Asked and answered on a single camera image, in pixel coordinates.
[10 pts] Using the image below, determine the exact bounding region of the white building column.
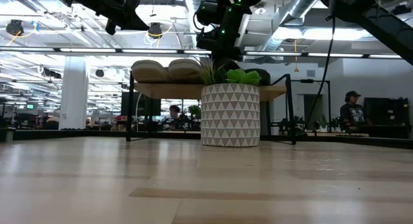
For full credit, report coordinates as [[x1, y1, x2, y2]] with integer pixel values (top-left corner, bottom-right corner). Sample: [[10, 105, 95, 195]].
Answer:
[[57, 56, 90, 130]]

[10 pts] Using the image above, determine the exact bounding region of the person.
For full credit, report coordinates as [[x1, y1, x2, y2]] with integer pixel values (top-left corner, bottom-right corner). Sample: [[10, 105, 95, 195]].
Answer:
[[167, 104, 183, 121], [339, 90, 372, 132]]

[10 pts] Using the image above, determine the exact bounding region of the white slide sandal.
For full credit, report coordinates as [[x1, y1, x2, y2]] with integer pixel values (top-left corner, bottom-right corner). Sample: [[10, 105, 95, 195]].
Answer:
[[130, 59, 172, 84], [167, 58, 204, 84]]

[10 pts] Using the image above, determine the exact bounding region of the plant in patterned white pot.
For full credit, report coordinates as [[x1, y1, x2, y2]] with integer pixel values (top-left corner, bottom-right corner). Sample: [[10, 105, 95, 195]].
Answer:
[[193, 56, 263, 148]]

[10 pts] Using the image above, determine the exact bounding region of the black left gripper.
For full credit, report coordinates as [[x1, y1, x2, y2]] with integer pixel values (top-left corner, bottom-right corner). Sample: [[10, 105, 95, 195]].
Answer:
[[96, 0, 150, 36]]

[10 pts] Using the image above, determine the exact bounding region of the black equipment cabinet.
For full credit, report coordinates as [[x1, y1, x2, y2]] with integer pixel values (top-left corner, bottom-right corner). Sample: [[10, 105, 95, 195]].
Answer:
[[363, 97, 411, 139]]

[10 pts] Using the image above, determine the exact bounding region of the yellow hanging cord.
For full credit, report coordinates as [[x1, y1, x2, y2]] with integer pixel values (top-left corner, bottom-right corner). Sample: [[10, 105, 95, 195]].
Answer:
[[292, 39, 299, 73]]

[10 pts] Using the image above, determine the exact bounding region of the black ceiling cord reel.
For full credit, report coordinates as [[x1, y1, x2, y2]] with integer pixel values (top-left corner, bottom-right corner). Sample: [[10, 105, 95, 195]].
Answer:
[[6, 19, 24, 36], [147, 22, 164, 39]]

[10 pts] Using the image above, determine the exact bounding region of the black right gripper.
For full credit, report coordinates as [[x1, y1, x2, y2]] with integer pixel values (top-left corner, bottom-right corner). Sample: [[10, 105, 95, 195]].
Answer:
[[196, 36, 243, 61]]

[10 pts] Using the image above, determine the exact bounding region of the black background monitor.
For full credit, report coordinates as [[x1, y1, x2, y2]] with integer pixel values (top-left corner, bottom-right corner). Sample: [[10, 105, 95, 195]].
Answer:
[[121, 91, 162, 117]]

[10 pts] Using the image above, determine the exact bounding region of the small background plant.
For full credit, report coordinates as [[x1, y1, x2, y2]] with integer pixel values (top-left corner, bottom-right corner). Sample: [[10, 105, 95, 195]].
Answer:
[[188, 104, 201, 120]]

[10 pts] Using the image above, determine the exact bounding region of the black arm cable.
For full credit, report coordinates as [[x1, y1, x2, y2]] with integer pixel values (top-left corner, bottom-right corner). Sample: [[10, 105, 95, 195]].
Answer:
[[303, 15, 336, 130]]

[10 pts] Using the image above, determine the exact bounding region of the wooden shelf black metal frame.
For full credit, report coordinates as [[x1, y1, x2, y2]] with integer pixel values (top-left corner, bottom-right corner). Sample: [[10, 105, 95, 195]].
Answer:
[[125, 71, 297, 146]]

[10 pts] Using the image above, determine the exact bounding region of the linear ceiling light strip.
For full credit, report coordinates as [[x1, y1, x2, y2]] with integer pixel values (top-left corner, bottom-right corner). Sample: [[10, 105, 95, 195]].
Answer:
[[0, 46, 404, 59]]

